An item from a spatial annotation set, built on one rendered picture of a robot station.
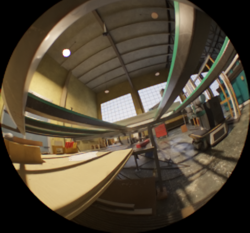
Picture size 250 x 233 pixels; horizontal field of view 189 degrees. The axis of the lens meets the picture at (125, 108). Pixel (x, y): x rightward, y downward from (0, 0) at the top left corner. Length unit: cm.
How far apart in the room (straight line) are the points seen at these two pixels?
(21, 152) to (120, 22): 792
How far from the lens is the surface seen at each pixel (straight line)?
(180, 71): 15
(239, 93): 415
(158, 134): 490
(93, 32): 779
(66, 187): 24
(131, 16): 796
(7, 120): 634
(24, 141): 57
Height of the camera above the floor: 76
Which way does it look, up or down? 21 degrees up
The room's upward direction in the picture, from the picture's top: 13 degrees counter-clockwise
